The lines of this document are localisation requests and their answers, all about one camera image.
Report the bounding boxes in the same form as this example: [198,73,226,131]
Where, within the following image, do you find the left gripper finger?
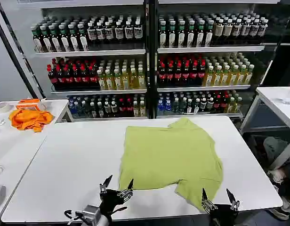
[99,174,113,194]
[117,178,134,201]

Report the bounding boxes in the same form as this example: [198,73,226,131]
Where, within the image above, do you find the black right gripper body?
[208,204,239,226]

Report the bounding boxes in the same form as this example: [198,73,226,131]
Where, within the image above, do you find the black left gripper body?
[99,189,129,221]

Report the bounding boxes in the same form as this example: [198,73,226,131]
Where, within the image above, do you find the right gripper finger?
[201,188,218,214]
[226,188,241,211]

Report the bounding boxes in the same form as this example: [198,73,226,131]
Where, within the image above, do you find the light green shirt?
[118,117,224,211]

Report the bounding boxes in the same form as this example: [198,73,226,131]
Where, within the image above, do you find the person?
[263,136,290,221]

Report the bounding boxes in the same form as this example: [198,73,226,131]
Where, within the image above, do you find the white side table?
[239,86,290,170]
[0,98,70,222]

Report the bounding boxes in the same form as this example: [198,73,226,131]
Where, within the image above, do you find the orange crumpled cloth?
[8,108,55,133]

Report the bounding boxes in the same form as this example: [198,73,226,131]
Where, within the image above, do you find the shelf unit with bottled drinks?
[156,2,269,118]
[30,4,148,120]

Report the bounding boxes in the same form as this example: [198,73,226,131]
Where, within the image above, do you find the orange box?
[16,98,41,110]

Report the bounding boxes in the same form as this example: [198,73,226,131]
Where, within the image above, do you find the clear plastic water bottle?
[279,84,290,105]

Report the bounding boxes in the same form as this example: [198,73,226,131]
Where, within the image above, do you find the white tape roll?
[0,101,15,114]

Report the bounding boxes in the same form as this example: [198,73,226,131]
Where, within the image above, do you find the dark glass cabinet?
[250,0,290,88]

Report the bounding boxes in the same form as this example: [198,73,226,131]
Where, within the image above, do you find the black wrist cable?
[64,209,87,224]

